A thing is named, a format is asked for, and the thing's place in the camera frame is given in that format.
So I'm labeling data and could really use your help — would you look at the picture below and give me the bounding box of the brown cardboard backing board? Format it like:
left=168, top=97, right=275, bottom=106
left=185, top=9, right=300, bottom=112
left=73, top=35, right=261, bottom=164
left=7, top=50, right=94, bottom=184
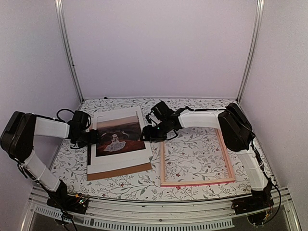
left=87, top=163, right=152, bottom=181

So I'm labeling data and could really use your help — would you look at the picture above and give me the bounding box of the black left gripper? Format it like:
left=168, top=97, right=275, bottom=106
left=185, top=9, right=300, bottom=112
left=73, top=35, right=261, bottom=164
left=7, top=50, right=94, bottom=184
left=75, top=129, right=101, bottom=149

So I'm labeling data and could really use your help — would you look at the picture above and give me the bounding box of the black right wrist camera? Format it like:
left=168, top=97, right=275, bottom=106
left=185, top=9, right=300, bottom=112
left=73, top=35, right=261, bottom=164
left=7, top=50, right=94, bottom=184
left=145, top=101, right=174, bottom=123

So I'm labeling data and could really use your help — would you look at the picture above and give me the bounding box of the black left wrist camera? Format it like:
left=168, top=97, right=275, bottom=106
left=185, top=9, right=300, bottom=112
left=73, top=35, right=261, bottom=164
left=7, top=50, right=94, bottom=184
left=56, top=108, right=91, bottom=131

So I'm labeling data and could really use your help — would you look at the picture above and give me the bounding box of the pink wooden picture frame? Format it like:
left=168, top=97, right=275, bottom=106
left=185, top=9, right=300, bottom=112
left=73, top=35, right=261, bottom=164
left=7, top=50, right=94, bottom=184
left=160, top=128, right=235, bottom=187

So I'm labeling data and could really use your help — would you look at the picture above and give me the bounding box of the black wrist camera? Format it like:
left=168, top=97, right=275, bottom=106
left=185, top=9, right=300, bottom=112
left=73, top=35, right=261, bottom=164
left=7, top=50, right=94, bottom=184
left=145, top=101, right=174, bottom=123
left=56, top=108, right=91, bottom=131

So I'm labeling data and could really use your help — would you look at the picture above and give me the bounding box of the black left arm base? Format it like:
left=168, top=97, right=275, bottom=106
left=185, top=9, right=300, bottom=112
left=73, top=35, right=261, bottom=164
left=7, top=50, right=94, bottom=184
left=47, top=192, right=89, bottom=214

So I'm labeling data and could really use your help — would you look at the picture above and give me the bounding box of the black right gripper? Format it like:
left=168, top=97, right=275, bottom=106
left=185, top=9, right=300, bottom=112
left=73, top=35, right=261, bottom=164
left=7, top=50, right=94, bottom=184
left=140, top=120, right=170, bottom=141

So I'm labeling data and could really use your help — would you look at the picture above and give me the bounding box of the aluminium front table rail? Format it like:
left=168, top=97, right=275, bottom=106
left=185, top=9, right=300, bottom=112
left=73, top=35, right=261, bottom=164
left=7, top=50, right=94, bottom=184
left=21, top=185, right=301, bottom=231

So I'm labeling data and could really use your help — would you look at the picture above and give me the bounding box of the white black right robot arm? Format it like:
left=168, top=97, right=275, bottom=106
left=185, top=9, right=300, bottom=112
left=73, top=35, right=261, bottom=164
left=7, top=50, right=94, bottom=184
left=141, top=101, right=272, bottom=210

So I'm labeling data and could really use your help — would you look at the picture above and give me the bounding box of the right aluminium corner post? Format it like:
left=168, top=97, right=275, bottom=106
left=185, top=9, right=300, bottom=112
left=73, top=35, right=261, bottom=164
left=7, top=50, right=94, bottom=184
left=236, top=0, right=265, bottom=104

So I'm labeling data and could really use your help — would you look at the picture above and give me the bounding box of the landscape photo print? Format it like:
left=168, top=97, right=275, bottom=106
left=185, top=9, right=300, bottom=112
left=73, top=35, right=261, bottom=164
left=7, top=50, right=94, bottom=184
left=96, top=114, right=146, bottom=157

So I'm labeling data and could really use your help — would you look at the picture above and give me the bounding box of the left aluminium corner post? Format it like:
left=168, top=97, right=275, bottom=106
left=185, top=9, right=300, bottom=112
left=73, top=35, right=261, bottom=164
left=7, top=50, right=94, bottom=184
left=54, top=0, right=84, bottom=103

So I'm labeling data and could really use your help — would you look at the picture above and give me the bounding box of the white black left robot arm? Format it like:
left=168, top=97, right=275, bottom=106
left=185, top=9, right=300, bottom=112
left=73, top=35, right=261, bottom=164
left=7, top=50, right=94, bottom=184
left=0, top=110, right=99, bottom=209

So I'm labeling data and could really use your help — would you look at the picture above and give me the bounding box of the aluminium corner post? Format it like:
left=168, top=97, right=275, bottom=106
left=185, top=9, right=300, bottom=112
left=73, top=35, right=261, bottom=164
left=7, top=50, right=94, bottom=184
left=236, top=0, right=265, bottom=104
left=54, top=0, right=84, bottom=103

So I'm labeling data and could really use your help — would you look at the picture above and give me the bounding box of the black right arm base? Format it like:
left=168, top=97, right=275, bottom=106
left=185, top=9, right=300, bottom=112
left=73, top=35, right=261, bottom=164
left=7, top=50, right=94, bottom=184
left=231, top=190, right=274, bottom=226

